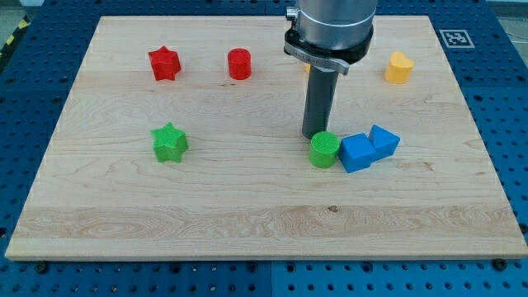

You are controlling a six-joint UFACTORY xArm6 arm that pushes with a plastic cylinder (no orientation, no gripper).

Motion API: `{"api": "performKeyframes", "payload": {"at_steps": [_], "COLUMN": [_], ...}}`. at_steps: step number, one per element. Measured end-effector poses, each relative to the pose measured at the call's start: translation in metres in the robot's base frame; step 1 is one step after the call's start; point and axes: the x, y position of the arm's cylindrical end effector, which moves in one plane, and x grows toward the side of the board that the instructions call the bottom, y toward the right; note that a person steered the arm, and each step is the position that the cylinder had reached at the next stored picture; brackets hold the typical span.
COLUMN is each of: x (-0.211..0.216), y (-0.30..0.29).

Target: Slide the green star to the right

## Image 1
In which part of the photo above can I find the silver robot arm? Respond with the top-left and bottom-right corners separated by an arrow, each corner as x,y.
284,0 -> 378,75

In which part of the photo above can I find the green star block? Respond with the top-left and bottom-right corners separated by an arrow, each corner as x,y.
151,122 -> 189,163

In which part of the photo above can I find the red star block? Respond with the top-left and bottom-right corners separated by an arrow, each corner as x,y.
148,46 -> 182,81

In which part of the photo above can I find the green cylinder block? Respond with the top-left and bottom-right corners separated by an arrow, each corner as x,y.
309,131 -> 340,168

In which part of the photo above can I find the wooden board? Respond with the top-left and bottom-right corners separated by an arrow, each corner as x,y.
6,16 -> 527,261

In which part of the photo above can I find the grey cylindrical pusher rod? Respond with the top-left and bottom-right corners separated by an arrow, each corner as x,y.
302,66 -> 338,139

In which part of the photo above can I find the red cylinder block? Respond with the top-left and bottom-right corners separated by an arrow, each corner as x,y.
227,48 -> 252,80

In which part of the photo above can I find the blue cube block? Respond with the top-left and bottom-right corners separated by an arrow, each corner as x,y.
338,133 -> 375,173

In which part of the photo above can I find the blue triangular block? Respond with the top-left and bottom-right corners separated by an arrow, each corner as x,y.
368,125 -> 400,161

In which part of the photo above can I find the yellow heart block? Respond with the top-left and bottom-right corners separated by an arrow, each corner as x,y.
384,51 -> 415,84

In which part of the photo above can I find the white fiducial marker tag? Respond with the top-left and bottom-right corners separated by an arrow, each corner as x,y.
440,29 -> 474,49

